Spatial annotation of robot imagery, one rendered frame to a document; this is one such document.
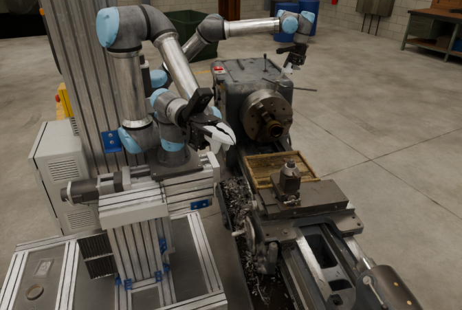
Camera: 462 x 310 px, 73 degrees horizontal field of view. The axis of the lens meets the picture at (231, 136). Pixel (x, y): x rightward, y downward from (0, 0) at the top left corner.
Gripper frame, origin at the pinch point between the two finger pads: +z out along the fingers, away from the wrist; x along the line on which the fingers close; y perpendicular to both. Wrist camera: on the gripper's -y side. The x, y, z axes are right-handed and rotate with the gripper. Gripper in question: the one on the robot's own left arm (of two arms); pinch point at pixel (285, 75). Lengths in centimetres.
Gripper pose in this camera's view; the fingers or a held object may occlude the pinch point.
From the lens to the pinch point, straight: 183.7
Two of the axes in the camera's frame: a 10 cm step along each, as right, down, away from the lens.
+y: 8.2, 4.1, -4.0
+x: 5.3, -2.9, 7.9
